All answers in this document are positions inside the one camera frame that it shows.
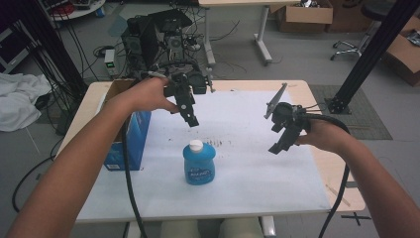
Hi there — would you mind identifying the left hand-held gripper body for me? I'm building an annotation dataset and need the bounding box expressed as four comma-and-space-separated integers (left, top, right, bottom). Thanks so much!
163, 70, 210, 114

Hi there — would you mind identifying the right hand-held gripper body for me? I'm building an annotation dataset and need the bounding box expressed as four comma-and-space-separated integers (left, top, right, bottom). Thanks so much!
263, 82, 312, 143

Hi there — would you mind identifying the blue bottle with white cap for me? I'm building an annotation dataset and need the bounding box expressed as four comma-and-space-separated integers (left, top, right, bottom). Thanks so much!
182, 139, 217, 186

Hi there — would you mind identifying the person's left hand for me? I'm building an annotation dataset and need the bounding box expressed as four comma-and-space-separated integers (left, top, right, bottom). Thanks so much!
127, 76, 181, 115

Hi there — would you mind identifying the person's right hand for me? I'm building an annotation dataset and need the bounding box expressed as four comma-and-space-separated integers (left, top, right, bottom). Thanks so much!
294, 117, 352, 157

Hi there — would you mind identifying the white table mat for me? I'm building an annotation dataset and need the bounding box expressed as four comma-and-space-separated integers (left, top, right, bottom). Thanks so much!
76, 89, 332, 223

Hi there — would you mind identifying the black computer tower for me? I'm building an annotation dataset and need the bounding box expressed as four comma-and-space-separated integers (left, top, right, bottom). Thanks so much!
120, 8, 194, 80

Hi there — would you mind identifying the blue cardboard box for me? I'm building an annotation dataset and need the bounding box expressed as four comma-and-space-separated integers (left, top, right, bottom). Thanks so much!
98, 78, 153, 172

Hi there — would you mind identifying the dark floor mat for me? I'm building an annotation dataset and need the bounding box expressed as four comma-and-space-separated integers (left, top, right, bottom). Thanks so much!
309, 83, 394, 142

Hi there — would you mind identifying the white-legged desk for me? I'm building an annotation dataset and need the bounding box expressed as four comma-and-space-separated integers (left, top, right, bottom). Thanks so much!
197, 0, 300, 67

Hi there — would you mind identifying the brown cardboard box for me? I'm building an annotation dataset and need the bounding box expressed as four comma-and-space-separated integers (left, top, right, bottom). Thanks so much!
276, 0, 335, 34
382, 15, 420, 87

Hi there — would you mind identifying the office chair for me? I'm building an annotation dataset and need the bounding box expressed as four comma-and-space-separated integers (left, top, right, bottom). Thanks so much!
330, 0, 399, 62

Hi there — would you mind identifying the round white table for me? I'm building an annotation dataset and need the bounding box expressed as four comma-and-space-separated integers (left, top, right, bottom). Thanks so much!
39, 0, 107, 23

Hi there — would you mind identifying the white crumpled cloth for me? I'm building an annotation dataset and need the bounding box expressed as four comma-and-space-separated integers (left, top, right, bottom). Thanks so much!
0, 72, 53, 133

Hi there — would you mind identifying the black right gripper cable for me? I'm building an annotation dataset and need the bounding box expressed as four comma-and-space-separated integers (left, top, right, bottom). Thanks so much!
303, 104, 352, 238

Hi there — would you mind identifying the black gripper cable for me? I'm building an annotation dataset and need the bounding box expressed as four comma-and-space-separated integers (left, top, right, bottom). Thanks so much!
303, 104, 352, 238
120, 120, 149, 238

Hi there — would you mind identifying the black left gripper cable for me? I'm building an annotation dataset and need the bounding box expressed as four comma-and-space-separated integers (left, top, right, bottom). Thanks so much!
120, 120, 149, 238

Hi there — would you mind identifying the black aluminium post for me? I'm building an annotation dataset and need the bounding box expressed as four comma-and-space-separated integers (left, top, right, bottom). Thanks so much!
325, 0, 420, 115

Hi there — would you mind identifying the bundle of black cables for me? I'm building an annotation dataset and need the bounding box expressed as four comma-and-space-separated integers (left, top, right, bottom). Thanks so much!
18, 13, 90, 100

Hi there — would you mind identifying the black floor cable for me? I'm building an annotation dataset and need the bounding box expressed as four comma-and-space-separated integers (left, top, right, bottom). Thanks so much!
11, 137, 65, 213

